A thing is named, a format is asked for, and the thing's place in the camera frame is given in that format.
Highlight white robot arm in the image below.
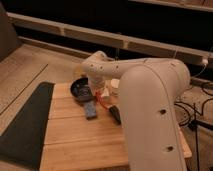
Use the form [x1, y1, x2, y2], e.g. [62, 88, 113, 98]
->
[82, 51, 190, 171]

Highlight black rectangular block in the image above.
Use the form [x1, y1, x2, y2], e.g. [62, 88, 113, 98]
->
[109, 105, 121, 124]

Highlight white power plug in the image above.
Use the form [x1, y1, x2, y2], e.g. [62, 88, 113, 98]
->
[201, 58, 209, 66]

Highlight small clear bottle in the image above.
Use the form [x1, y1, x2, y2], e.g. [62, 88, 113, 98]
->
[101, 86, 110, 98]

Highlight black cables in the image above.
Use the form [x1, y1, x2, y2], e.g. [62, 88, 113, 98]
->
[173, 81, 213, 171]

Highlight wooden shelf rail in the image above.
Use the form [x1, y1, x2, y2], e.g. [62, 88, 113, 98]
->
[7, 12, 213, 68]

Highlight black frying pan blue handle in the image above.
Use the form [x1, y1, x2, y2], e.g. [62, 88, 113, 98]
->
[70, 77, 97, 120]

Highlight dark green floor mat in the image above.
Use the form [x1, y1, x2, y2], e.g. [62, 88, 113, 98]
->
[0, 82, 54, 169]

